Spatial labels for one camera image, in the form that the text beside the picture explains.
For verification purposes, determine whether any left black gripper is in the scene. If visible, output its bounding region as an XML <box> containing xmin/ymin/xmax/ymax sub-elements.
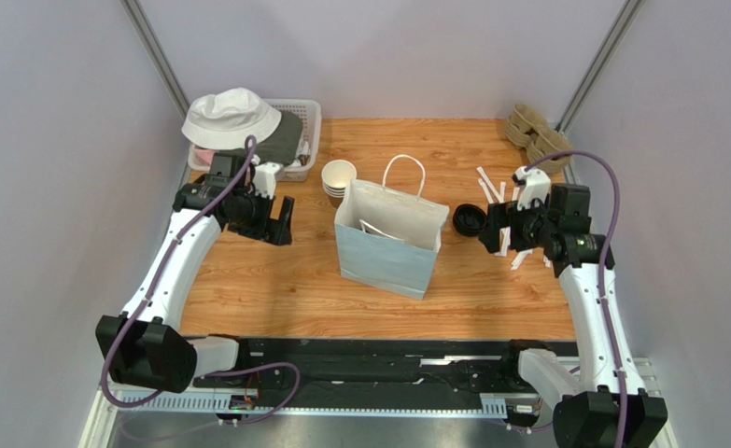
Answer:
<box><xmin>227</xmin><ymin>186</ymin><xmax>293</xmax><ymax>245</ymax></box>

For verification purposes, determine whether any white paper bag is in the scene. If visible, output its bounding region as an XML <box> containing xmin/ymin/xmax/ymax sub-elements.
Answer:
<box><xmin>334</xmin><ymin>154</ymin><xmax>450</xmax><ymax>300</ymax></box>

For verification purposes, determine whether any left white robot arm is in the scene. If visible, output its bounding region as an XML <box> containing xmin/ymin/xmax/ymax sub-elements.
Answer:
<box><xmin>95</xmin><ymin>154</ymin><xmax>294</xmax><ymax>393</ymax></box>

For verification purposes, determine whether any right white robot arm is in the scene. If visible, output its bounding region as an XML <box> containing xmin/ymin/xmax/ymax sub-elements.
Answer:
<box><xmin>479</xmin><ymin>181</ymin><xmax>668</xmax><ymax>447</ymax></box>

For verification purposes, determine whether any bundle of wrapped straws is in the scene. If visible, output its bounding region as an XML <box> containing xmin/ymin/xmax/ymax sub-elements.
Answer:
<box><xmin>477</xmin><ymin>167</ymin><xmax>548</xmax><ymax>270</ymax></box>

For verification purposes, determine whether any stack of paper cups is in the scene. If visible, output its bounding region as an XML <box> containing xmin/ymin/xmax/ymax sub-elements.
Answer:
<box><xmin>321</xmin><ymin>160</ymin><xmax>358</xmax><ymax>208</ymax></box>

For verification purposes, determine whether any olive green cloth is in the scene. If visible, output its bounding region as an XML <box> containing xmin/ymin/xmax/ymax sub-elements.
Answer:
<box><xmin>241</xmin><ymin>108</ymin><xmax>302</xmax><ymax>166</ymax></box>

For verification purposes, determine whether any pink cloth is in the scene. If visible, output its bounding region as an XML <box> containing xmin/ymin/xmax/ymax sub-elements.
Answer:
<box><xmin>193</xmin><ymin>147</ymin><xmax>217</xmax><ymax>167</ymax></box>

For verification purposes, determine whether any cardboard cup carrier stack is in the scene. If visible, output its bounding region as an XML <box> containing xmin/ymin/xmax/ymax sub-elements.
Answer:
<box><xmin>504</xmin><ymin>104</ymin><xmax>573</xmax><ymax>162</ymax></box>

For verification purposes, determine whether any white plastic basket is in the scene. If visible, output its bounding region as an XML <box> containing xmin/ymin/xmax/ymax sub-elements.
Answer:
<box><xmin>188</xmin><ymin>98</ymin><xmax>321</xmax><ymax>182</ymax></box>

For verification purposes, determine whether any white bucket hat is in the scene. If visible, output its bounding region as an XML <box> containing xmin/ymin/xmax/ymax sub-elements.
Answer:
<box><xmin>181</xmin><ymin>88</ymin><xmax>282</xmax><ymax>150</ymax></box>

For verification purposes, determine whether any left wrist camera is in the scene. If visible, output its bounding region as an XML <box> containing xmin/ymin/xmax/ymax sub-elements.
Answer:
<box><xmin>253</xmin><ymin>162</ymin><xmax>285</xmax><ymax>200</ymax></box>

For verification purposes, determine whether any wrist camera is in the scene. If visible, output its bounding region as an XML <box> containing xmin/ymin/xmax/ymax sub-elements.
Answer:
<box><xmin>253</xmin><ymin>162</ymin><xmax>285</xmax><ymax>200</ymax></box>
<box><xmin>513</xmin><ymin>166</ymin><xmax>551</xmax><ymax>210</ymax></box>

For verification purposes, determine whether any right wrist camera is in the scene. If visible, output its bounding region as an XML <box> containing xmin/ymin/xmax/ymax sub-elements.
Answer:
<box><xmin>513</xmin><ymin>166</ymin><xmax>551</xmax><ymax>210</ymax></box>

